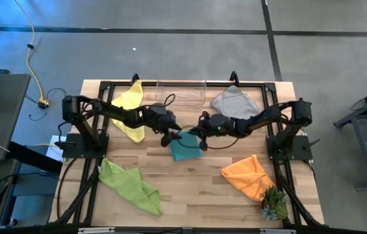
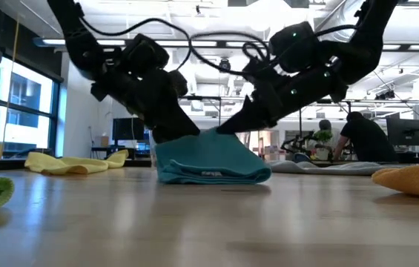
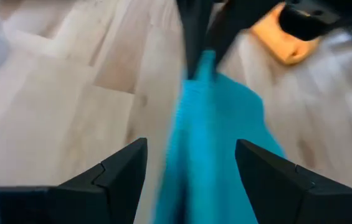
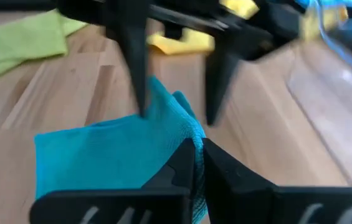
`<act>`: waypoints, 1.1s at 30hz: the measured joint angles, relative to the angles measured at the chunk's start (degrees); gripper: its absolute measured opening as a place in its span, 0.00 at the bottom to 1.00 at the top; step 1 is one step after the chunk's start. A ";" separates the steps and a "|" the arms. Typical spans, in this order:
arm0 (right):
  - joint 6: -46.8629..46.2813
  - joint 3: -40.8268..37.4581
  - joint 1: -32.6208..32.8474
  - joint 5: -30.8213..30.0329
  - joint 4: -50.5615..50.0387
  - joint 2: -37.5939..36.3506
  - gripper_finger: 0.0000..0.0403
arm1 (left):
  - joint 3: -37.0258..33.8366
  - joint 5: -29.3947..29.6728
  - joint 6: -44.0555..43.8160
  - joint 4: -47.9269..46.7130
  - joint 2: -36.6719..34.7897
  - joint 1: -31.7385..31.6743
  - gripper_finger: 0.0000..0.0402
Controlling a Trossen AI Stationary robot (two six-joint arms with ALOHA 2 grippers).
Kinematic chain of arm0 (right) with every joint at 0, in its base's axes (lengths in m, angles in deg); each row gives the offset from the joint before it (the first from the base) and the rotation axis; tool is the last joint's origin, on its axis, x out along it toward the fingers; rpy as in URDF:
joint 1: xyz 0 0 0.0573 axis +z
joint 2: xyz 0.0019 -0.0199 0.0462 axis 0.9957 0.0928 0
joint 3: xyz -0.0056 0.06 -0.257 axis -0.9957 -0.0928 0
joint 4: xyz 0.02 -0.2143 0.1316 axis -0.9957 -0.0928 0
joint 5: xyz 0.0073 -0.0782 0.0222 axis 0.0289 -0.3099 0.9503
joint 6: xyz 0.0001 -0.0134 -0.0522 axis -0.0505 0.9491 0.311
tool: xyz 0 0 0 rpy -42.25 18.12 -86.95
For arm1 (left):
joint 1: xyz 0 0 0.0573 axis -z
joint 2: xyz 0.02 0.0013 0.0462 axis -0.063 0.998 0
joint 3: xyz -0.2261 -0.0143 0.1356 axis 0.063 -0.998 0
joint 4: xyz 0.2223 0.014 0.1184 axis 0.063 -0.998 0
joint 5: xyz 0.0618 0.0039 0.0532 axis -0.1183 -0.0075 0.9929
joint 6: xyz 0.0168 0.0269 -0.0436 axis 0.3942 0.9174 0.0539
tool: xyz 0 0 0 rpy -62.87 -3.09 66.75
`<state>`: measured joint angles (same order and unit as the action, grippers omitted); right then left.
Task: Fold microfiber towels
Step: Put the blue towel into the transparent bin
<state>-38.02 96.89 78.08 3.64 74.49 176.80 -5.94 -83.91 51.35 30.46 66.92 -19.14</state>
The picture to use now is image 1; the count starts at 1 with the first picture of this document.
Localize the grey microfiber towel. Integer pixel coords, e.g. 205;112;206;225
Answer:
210;85;261;120

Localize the orange microfiber towel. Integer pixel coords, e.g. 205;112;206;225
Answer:
220;154;276;203

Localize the clear plastic bin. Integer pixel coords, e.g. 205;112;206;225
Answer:
155;78;208;109

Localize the teal microfiber towel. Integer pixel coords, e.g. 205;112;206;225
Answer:
169;130;204;163

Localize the yellow microfiber towel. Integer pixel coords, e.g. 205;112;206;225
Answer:
110;79;146;144

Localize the black angled beam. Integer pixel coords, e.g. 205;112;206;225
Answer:
6;140;64;175

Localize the grey desk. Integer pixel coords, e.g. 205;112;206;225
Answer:
0;73;32;164

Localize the small potted succulent plant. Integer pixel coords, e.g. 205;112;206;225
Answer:
260;185;290;222

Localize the thin black floor cable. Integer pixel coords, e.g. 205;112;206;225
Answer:
23;87;69;122

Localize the yellow power cable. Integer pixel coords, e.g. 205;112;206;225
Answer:
13;0;49;109

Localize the black aluminium table frame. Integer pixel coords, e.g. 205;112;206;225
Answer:
48;70;325;234

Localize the lime green microfiber towel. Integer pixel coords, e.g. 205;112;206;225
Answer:
97;157;164;218

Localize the black metal stand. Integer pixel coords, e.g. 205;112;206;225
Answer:
333;80;367;192

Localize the black clamp lever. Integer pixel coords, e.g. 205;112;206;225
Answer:
301;138;322;151
53;140;76;148

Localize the silver metal bracket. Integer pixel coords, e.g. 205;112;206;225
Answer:
77;227;116;234
259;227;297;234

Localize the white paper sheet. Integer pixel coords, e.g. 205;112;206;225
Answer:
44;134;69;163

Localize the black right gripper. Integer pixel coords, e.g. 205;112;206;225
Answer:
188;111;234;151

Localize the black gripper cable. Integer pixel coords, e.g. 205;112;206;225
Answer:
163;93;177;109
179;138;241;151

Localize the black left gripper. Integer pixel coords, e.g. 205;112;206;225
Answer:
142;104;183;148

